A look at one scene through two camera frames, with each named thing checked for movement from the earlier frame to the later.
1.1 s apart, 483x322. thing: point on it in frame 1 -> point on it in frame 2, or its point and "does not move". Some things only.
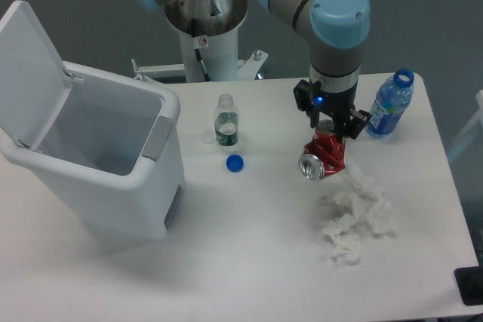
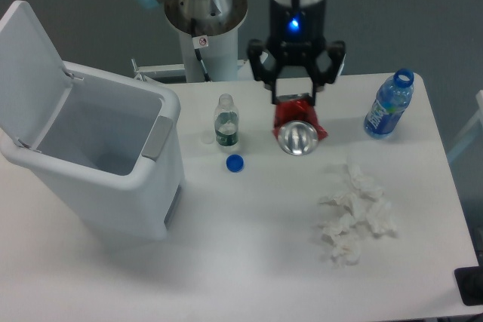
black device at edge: [469, 280] does not move
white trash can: [114, 154] does not move
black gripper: [337, 105] -> [296, 34]
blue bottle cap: [235, 163] does not move
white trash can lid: [34, 84] does not move
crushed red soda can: [324, 154] -> [296, 127]
